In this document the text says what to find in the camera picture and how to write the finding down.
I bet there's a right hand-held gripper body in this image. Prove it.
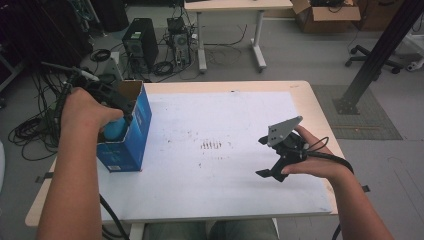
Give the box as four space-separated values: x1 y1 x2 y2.
257 115 309 168

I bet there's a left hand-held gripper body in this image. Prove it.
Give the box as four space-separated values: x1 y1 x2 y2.
64 74 136 118

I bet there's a light blue round cup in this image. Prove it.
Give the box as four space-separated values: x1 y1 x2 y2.
102 117 130 141

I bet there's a blue cardboard box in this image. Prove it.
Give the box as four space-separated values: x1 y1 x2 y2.
96 79 154 174

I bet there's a person's left hand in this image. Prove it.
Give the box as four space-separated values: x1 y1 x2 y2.
60 86 125 144

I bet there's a person's right hand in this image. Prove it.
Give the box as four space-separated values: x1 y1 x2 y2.
280 124 355 184

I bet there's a grey power supply unit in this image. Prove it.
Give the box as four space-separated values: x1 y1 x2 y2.
103 51 125 83

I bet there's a white table mat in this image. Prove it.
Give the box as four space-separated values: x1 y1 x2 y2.
96 91 334 224

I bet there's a large black computer tower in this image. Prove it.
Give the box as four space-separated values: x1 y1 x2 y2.
121 17 160 74

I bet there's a black bin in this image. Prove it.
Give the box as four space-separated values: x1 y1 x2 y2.
89 0 130 33

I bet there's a grey floor mat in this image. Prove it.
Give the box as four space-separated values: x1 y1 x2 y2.
311 84 404 141

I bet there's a small open computer case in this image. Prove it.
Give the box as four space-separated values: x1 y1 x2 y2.
166 16 193 69

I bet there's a white table leg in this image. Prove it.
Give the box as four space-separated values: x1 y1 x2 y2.
128 222 147 240

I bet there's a black office chair base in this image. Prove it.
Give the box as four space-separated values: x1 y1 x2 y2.
344 44 405 75

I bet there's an open brown cardboard box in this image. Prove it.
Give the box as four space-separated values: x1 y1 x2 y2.
291 0 362 34

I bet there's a white-legged wooden desk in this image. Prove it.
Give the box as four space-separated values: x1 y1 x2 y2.
183 0 295 74

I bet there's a small white device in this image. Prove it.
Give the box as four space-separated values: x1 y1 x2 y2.
405 58 424 73

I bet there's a large brown cardboard box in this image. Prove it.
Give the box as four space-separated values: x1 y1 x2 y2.
352 0 406 32

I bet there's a thin black looped cable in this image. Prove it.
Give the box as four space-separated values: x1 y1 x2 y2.
303 136 330 154

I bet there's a thin cable with grey plug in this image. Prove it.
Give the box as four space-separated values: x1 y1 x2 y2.
40 61 101 83

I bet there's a small black cable coil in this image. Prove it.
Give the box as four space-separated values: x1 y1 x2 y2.
89 48 112 63

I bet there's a thick black right gripper cable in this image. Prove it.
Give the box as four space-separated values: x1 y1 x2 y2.
299 150 355 240

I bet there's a thick black gripper cable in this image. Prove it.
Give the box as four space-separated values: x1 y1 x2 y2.
53 79 132 240
299 150 355 240

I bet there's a tangle of black floor cables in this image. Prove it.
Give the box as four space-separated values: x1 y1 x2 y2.
7 71 83 162

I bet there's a thick black left gripper cable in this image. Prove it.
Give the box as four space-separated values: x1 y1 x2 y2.
53 79 132 240

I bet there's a black metal stand post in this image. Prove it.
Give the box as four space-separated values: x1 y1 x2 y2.
332 0 424 116

